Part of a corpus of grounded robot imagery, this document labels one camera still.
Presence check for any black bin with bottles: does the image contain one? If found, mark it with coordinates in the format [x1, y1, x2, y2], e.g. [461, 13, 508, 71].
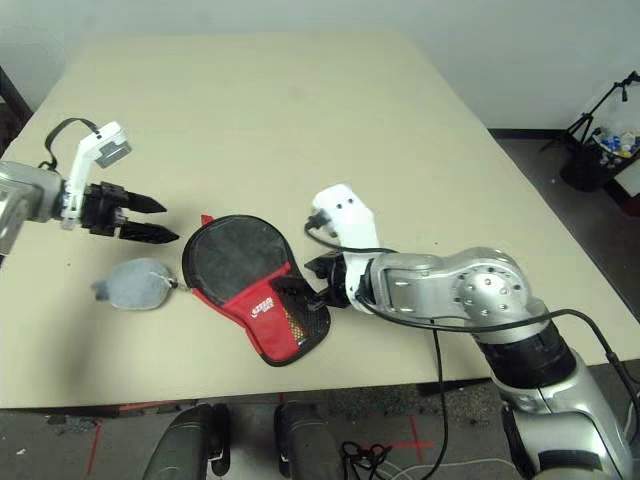
[559, 126, 640, 193]

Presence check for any dark robot leg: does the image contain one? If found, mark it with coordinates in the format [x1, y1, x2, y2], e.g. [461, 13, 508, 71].
[141, 403, 233, 480]
[273, 401, 347, 480]

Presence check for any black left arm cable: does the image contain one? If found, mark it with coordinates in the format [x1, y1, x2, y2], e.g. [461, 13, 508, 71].
[38, 117, 104, 172]

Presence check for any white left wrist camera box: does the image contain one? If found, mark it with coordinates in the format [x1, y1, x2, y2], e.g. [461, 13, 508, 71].
[61, 120, 134, 232]

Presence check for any tangled black floor cord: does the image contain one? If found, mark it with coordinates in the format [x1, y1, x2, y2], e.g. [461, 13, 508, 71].
[340, 440, 394, 470]

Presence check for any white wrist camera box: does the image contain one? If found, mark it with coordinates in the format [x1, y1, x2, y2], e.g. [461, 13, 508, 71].
[61, 120, 134, 232]
[310, 183, 382, 317]

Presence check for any dark robot right leg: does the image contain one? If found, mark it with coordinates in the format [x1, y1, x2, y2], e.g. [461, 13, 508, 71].
[273, 401, 347, 480]

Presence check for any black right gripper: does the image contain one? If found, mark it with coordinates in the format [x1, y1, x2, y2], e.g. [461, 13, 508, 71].
[271, 251, 362, 310]

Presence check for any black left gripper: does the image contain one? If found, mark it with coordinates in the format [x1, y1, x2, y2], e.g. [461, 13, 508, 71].
[78, 181, 181, 247]

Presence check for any black red paddle case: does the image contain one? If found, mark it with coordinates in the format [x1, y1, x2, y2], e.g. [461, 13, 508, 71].
[180, 213, 333, 369]

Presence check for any white floor cable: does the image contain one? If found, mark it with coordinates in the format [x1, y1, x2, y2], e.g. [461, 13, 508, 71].
[373, 458, 512, 480]

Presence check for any black tripod stand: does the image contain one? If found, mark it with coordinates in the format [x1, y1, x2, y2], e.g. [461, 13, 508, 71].
[540, 70, 640, 152]

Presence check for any grey cloth pouch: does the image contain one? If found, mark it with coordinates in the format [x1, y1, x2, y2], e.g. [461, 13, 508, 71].
[90, 256, 178, 313]

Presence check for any dark robot left leg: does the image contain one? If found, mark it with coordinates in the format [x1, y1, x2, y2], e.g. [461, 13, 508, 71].
[141, 403, 233, 480]

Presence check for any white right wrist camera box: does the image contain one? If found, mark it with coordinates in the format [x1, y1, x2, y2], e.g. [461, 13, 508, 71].
[310, 183, 382, 317]

